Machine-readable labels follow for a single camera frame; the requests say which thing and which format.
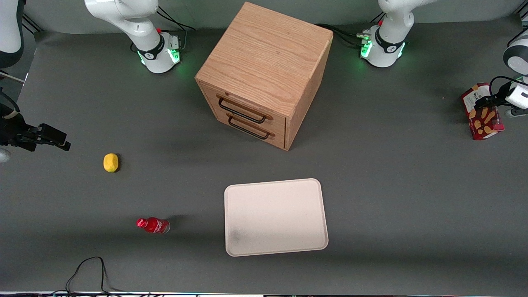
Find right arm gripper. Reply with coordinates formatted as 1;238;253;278
0;104;71;151

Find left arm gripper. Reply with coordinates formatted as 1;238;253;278
474;84;528;111

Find red cookie box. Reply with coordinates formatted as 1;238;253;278
460;82;505;141

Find beige plastic tray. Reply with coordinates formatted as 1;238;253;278
224;178;329;257

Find yellow lemon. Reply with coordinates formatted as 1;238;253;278
103;153;119;173

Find dark grey table mat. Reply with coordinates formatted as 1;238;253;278
0;17;528;294

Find red soda bottle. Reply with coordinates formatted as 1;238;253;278
136;217;171;234

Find wooden drawer front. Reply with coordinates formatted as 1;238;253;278
202;98;287;151
197;80;288;134

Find wooden drawer cabinet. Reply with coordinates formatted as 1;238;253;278
195;2;334;151

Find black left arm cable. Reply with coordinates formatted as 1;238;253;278
488;28;528;99

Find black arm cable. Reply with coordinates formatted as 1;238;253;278
0;89;21;120
488;28;528;99

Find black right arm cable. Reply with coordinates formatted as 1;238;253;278
0;89;21;120

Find thin black loose cable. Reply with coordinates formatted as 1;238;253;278
65;257;124;294

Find black left base cables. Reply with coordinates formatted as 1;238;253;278
315;23;372;48

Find black base cables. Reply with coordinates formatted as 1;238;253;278
315;23;372;48
156;6;197;52

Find black right base cables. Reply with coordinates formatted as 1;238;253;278
156;6;197;52

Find black wire drawer handle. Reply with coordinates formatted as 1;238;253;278
217;94;274;124
227;112;276;140

